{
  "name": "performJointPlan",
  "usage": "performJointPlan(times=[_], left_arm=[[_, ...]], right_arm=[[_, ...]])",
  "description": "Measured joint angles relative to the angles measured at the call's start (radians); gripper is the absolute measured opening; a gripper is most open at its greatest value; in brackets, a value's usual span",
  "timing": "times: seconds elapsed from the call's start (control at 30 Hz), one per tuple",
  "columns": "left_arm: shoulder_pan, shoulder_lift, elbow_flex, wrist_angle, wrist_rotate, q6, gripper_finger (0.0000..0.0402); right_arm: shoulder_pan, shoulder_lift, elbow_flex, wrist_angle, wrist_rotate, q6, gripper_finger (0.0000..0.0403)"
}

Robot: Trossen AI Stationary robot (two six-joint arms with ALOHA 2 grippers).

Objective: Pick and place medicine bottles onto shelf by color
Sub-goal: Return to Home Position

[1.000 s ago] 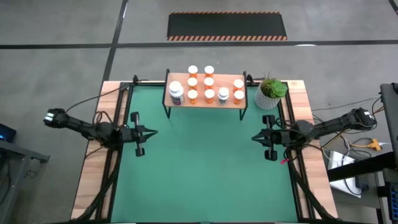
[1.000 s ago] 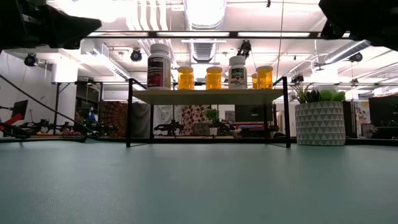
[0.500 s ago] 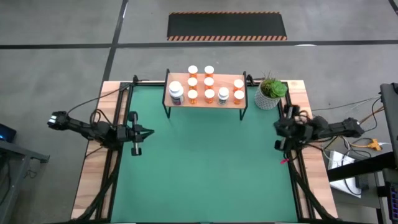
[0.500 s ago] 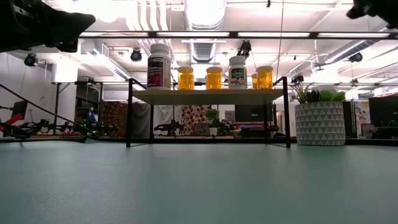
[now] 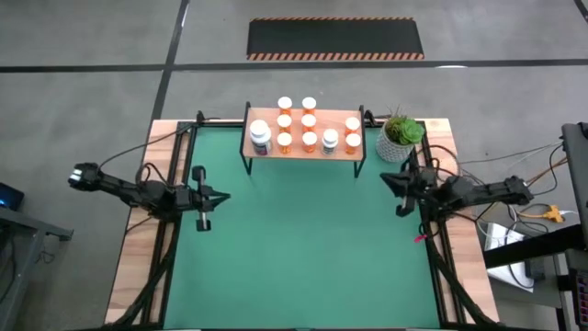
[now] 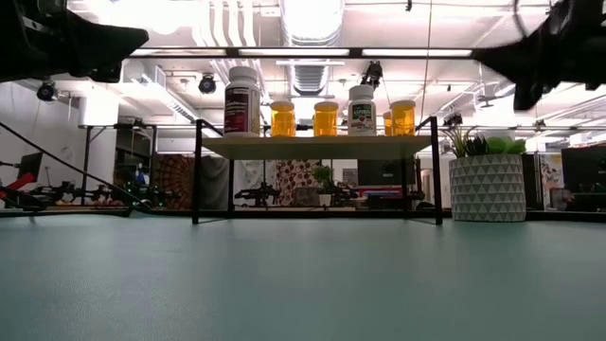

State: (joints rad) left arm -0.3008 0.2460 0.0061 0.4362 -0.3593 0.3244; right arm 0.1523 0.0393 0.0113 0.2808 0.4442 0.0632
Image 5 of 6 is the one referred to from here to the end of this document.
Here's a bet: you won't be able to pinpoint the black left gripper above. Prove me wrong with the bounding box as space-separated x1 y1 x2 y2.
173 165 232 233

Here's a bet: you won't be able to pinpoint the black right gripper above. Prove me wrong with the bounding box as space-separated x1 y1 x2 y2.
379 151 443 218

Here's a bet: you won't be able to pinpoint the large white bottle maroon label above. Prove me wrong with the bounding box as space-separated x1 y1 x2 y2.
249 118 274 156

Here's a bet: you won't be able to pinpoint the succulent in triangle-patterned pot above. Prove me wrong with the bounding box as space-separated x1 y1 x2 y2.
375 104 426 164

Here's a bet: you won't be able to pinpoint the green table mat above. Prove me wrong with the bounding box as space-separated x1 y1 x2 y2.
164 126 442 330

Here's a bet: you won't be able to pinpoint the white paper box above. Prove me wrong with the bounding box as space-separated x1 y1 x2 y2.
485 222 537 293

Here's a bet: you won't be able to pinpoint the black desk bar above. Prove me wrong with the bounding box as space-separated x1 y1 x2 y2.
482 223 588 270

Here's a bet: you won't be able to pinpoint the black hazard-striped floor mat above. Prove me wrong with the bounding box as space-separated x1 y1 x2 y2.
246 17 425 62

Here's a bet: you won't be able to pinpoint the yellow power splitter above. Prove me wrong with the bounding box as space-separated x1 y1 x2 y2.
544 204 565 224

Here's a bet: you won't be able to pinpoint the grey metal desk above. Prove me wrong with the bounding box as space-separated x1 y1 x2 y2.
0 205 74 331

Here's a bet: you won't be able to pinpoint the black device blue light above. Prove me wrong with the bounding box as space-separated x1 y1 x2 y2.
0 182 25 211

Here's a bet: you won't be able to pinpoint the dark keyboard purple keys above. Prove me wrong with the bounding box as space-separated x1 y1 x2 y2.
569 268 588 328

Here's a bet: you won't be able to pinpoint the black metal table frame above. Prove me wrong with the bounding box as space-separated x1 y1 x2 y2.
103 109 500 331

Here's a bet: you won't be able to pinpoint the wooden shelf black metal frame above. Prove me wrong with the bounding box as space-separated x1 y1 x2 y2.
239 101 368 179

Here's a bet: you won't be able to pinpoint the long black arm cable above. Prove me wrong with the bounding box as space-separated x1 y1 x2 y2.
97 118 203 170

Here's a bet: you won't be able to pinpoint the yellow power cable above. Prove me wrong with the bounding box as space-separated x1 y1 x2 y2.
477 155 571 222

